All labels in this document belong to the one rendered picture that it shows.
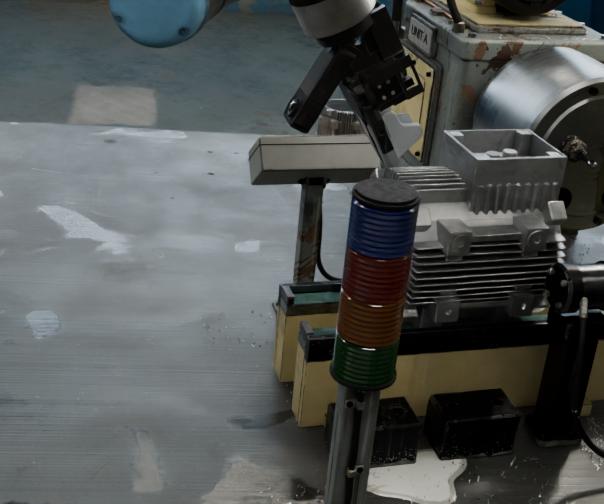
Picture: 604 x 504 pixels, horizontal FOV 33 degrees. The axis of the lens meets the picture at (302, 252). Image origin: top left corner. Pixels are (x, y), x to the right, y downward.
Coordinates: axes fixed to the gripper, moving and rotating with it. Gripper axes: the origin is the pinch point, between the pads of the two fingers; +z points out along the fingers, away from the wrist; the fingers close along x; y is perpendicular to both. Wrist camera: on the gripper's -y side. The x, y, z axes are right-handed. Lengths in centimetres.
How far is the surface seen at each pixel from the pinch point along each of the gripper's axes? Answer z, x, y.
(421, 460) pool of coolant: 25.3, -21.8, -14.7
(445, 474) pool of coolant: 26.2, -24.8, -13.0
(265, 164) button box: -3.4, 11.1, -13.2
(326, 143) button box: -0.9, 12.8, -4.5
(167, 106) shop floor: 108, 350, -31
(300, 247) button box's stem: 11.8, 13.3, -14.4
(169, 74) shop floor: 112, 401, -23
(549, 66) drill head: 12.0, 24.5, 32.5
